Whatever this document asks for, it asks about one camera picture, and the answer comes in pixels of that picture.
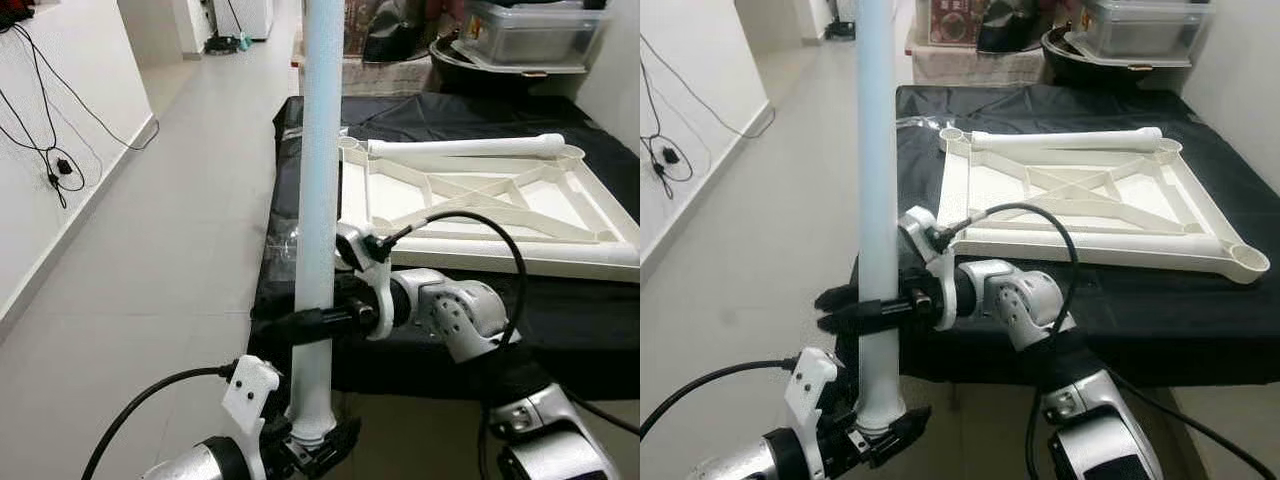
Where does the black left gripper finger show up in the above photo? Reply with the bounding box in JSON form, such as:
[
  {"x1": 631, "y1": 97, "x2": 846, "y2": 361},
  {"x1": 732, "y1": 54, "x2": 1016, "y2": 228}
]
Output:
[
  {"x1": 885, "y1": 405, "x2": 934, "y2": 463},
  {"x1": 322, "y1": 418, "x2": 363, "y2": 466}
]

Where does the white plastic children table top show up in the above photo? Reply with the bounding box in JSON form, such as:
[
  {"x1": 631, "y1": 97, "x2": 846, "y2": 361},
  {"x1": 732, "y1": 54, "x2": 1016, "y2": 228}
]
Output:
[
  {"x1": 935, "y1": 125, "x2": 1271, "y2": 286},
  {"x1": 335, "y1": 135, "x2": 641, "y2": 283}
]

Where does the beige patterned cloth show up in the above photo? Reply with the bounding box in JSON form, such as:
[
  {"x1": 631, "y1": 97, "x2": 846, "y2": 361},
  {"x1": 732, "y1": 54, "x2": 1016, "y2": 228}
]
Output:
[
  {"x1": 292, "y1": 52, "x2": 446, "y2": 98},
  {"x1": 905, "y1": 45, "x2": 1051, "y2": 89}
]

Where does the black wok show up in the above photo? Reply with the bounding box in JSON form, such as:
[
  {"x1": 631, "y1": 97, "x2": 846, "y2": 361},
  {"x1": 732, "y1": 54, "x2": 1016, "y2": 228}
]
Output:
[
  {"x1": 1040, "y1": 28, "x2": 1181, "y2": 89},
  {"x1": 430, "y1": 35, "x2": 591, "y2": 96}
]

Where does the black floor mop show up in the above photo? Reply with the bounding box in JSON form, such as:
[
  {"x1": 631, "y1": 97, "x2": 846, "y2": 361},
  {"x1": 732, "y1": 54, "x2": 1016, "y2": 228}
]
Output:
[
  {"x1": 822, "y1": 0, "x2": 859, "y2": 41},
  {"x1": 205, "y1": 0, "x2": 251, "y2": 56}
]

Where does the black bag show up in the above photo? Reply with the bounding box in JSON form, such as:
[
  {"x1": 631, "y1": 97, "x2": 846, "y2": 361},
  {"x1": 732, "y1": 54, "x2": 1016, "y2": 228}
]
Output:
[
  {"x1": 975, "y1": 0, "x2": 1046, "y2": 53},
  {"x1": 362, "y1": 0, "x2": 441, "y2": 63}
]

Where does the white household appliance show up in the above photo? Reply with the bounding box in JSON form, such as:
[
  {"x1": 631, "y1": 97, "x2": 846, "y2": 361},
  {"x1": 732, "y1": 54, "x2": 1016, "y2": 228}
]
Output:
[{"x1": 210, "y1": 0, "x2": 276, "y2": 41}]

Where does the clear plastic storage box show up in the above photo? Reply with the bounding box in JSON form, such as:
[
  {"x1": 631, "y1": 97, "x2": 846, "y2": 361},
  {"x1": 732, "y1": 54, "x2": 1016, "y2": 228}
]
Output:
[
  {"x1": 1065, "y1": 0, "x2": 1216, "y2": 63},
  {"x1": 455, "y1": 0, "x2": 611, "y2": 71}
]

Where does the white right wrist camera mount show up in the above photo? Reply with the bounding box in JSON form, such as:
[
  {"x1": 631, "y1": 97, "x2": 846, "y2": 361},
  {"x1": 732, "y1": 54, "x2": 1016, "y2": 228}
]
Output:
[
  {"x1": 333, "y1": 222, "x2": 396, "y2": 343},
  {"x1": 898, "y1": 205, "x2": 959, "y2": 331}
]

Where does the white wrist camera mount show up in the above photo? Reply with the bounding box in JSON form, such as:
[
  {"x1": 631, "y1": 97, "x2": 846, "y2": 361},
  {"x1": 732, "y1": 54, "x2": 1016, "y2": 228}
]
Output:
[
  {"x1": 898, "y1": 205, "x2": 959, "y2": 331},
  {"x1": 333, "y1": 222, "x2": 396, "y2": 343},
  {"x1": 220, "y1": 355, "x2": 283, "y2": 480},
  {"x1": 783, "y1": 347, "x2": 841, "y2": 480}
]

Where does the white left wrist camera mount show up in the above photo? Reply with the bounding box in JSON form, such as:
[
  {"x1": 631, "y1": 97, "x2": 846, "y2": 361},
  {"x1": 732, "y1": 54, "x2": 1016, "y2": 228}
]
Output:
[
  {"x1": 783, "y1": 347, "x2": 841, "y2": 480},
  {"x1": 220, "y1": 355, "x2": 283, "y2": 480}
]

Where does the long black wall cable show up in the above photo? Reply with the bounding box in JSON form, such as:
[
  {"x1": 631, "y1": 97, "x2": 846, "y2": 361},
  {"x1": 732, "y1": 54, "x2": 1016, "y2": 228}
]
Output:
[
  {"x1": 12, "y1": 22, "x2": 161, "y2": 153},
  {"x1": 640, "y1": 35, "x2": 779, "y2": 141}
]

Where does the looped black wall cable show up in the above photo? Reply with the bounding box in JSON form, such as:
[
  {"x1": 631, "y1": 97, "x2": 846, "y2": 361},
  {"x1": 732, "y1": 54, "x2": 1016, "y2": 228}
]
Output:
[
  {"x1": 643, "y1": 60, "x2": 698, "y2": 203},
  {"x1": 0, "y1": 25, "x2": 86, "y2": 211}
]

